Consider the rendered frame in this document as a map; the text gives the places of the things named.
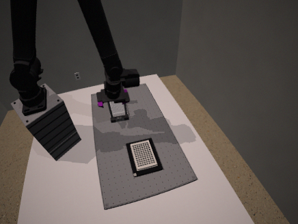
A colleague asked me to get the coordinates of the white well plate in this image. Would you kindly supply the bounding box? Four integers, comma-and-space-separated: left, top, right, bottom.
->
110, 101, 125, 116

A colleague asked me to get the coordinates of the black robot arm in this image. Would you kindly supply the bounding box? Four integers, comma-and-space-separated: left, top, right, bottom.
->
10, 0, 140, 116

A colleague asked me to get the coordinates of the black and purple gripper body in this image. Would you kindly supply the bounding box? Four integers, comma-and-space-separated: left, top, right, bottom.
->
96, 87, 130, 104

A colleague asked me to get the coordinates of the beige well plate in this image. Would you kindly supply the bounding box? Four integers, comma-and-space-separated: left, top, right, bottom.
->
130, 140, 158, 171

